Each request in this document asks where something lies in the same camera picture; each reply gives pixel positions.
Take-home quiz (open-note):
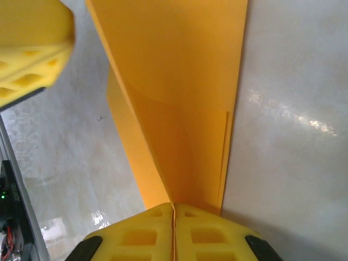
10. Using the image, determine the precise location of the orange paper sheet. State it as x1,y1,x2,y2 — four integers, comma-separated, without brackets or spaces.
85,0,250,217

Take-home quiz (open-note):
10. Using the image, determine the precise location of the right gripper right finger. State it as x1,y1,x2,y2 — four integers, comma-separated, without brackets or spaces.
173,202,281,261

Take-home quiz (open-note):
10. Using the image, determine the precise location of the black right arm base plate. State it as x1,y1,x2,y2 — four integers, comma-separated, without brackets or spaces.
0,160,27,261

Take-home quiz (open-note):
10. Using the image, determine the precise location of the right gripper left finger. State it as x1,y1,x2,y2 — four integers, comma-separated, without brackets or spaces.
67,202,175,261

